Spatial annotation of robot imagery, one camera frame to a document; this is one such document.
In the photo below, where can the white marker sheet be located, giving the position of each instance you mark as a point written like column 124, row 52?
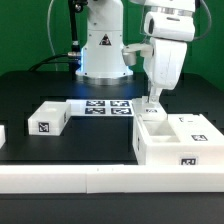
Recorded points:
column 107, row 108

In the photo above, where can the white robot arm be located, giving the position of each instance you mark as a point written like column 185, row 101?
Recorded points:
column 167, row 26

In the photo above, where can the white cabinet body box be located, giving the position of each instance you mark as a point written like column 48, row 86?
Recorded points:
column 155, row 143

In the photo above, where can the white cabinet door panel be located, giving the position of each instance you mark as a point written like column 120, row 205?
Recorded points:
column 148, row 111

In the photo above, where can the white cabinet top block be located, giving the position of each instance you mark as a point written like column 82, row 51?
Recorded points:
column 49, row 119

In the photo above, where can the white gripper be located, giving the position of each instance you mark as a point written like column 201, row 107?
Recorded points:
column 164, row 66

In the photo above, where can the white block at left edge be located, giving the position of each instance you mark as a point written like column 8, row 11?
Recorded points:
column 2, row 135

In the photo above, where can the white L-shaped fence wall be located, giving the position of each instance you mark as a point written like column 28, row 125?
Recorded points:
column 16, row 179

